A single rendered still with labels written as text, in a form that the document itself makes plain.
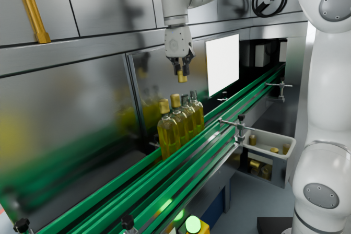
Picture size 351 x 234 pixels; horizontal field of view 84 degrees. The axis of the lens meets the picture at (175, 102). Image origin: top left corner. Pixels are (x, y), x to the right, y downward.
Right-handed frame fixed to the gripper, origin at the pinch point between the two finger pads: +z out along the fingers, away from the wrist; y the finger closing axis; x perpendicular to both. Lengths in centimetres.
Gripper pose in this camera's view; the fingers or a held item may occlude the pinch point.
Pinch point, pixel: (181, 69)
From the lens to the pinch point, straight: 73.8
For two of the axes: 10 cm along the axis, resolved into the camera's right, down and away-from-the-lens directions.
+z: 1.2, 9.3, 3.6
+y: 7.4, 1.6, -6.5
